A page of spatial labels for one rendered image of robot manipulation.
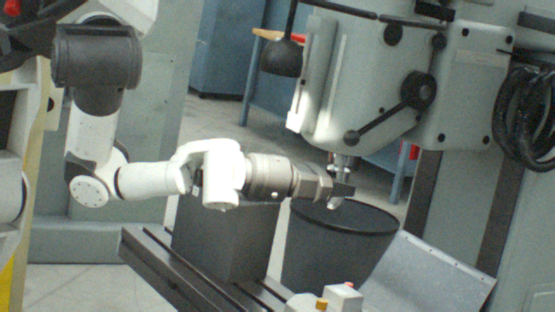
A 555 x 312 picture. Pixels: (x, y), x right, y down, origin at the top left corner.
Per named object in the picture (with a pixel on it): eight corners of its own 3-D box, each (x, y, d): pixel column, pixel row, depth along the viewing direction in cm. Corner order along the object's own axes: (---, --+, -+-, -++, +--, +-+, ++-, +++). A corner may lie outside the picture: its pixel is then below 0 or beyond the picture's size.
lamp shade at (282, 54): (251, 68, 156) (257, 32, 155) (274, 68, 162) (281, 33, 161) (285, 78, 152) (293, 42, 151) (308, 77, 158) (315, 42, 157)
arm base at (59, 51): (51, 107, 155) (57, 57, 147) (47, 58, 163) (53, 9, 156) (134, 108, 160) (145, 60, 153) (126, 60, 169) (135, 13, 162)
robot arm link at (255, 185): (271, 147, 167) (212, 140, 163) (270, 204, 164) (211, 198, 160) (250, 163, 177) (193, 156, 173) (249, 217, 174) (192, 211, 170)
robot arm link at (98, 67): (60, 116, 157) (68, 58, 148) (56, 81, 163) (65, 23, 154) (124, 117, 162) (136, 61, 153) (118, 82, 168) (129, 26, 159)
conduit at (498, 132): (513, 175, 162) (541, 64, 159) (453, 149, 175) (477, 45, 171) (571, 175, 173) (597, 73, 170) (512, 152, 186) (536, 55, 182)
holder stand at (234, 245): (226, 284, 199) (243, 199, 196) (168, 248, 214) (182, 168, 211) (266, 278, 208) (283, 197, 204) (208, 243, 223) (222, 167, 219)
